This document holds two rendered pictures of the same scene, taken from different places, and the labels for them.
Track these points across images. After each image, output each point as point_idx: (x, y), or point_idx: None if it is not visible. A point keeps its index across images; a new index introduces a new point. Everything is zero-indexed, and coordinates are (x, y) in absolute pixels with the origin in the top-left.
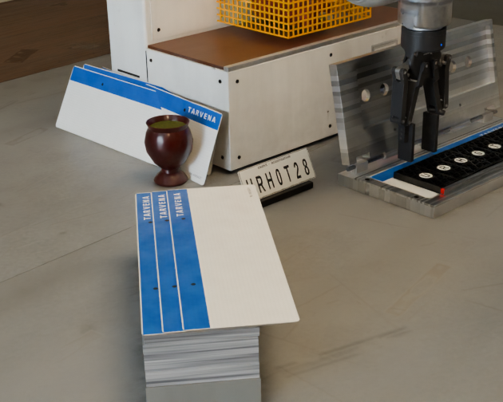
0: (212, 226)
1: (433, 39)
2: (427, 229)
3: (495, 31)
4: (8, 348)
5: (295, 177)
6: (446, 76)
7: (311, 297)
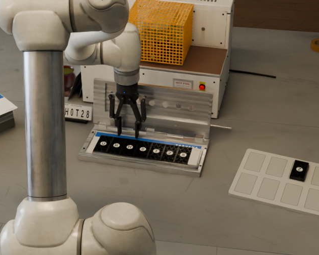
0: None
1: (119, 88)
2: (67, 161)
3: None
4: None
5: (79, 116)
6: (142, 108)
7: None
